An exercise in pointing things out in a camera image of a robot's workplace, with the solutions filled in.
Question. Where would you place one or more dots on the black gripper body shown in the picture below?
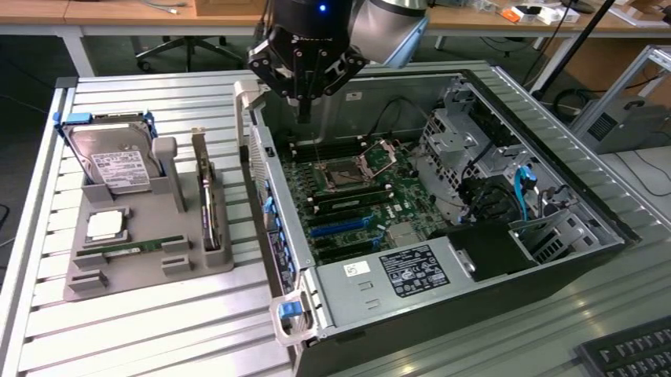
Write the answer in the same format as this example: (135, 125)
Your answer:
(310, 35)

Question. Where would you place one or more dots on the graphics card with black cooler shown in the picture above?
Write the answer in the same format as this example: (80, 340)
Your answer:
(210, 204)

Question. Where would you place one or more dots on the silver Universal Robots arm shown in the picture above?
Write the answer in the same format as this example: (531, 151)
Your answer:
(389, 31)

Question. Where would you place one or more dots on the brown cardboard box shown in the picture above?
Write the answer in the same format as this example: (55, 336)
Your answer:
(231, 8)

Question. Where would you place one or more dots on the black office chair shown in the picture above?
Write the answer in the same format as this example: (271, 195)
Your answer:
(188, 47)

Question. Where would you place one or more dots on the black RAM slot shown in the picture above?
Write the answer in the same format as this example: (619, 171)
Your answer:
(325, 144)
(343, 192)
(327, 154)

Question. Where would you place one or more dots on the open socket cover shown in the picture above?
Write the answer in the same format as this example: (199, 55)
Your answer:
(382, 157)

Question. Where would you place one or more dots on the CPU socket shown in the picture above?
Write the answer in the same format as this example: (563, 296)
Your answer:
(343, 176)

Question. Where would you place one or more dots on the silver drive cage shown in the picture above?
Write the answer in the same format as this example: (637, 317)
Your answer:
(446, 145)

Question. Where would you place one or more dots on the black installed RAM stick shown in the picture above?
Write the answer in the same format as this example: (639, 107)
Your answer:
(349, 204)

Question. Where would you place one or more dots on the small orange box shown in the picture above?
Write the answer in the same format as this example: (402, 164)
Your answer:
(511, 15)

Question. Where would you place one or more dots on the black expansion slot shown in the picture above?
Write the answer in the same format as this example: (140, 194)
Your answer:
(333, 220)
(346, 251)

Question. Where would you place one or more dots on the green motherboard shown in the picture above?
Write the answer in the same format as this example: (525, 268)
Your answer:
(414, 214)

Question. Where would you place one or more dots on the silver chipset heatsink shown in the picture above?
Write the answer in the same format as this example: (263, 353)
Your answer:
(406, 235)

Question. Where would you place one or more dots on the small white box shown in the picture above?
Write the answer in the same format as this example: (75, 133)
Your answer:
(558, 16)

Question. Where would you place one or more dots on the grey plastic parts rack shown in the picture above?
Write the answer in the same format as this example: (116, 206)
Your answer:
(147, 220)

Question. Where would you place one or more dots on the black stand pole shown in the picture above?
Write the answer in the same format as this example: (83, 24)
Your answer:
(577, 43)

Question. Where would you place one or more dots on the black monitor stand base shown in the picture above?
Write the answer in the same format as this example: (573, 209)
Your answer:
(577, 4)

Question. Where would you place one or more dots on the silver CPU chip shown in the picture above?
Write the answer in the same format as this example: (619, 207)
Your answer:
(104, 225)

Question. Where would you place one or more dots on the green RAM stick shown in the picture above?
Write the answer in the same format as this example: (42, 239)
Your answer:
(136, 247)

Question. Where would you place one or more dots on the grey box machine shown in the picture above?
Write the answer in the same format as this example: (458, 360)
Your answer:
(629, 129)

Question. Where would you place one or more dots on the silver disk bay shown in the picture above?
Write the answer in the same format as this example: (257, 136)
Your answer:
(555, 239)

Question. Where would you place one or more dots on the grey power supply unit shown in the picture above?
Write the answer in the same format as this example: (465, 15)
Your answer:
(357, 302)

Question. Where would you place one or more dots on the flat white box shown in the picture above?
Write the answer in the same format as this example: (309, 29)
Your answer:
(647, 20)

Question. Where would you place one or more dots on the blue case latch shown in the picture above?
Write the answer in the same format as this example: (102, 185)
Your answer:
(291, 309)

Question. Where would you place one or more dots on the open black PC case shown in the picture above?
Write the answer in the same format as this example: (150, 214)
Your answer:
(498, 322)

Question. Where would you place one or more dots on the black keyboard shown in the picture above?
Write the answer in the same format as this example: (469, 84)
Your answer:
(629, 353)

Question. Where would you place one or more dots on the hard disk in blue bracket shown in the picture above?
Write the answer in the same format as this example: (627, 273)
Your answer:
(104, 145)

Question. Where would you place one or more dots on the wooden desk with white frame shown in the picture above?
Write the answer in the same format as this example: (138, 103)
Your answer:
(90, 15)

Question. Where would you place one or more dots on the aluminium profile frame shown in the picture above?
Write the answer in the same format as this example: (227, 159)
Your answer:
(637, 64)

